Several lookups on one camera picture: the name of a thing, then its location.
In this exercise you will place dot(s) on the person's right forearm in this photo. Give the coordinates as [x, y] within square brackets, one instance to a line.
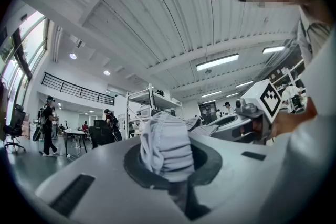
[294, 118]

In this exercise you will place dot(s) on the black mesh chair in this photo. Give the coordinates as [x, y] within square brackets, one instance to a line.
[101, 133]

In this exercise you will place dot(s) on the black office chair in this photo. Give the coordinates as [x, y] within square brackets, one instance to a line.
[15, 123]

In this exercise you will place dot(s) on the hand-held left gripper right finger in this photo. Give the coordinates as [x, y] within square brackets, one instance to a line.
[195, 204]

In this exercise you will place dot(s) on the large window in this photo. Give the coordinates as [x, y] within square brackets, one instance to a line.
[34, 39]

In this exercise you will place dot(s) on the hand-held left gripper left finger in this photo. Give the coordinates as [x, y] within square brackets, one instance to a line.
[178, 195]

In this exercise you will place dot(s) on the light grey ribbed cloth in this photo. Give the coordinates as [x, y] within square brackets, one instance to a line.
[168, 144]

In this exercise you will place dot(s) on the long ceiling light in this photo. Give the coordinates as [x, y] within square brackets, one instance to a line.
[211, 94]
[244, 84]
[273, 49]
[217, 62]

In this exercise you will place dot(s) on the white table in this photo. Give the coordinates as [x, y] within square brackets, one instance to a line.
[76, 133]

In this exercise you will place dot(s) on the round ceiling light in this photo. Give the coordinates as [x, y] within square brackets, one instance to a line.
[106, 73]
[73, 56]

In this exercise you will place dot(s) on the white wall shelving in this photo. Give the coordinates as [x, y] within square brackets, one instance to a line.
[286, 73]

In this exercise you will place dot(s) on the person's white shirt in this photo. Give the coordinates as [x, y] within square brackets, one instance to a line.
[309, 165]

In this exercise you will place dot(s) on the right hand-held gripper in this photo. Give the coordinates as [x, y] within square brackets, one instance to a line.
[267, 102]

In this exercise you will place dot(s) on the black cabinet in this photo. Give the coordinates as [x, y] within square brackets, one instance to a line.
[207, 111]

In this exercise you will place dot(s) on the white metal shelf rack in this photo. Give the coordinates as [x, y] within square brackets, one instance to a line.
[147, 98]

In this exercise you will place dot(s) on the black balcony railing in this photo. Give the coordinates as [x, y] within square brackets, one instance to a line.
[78, 90]

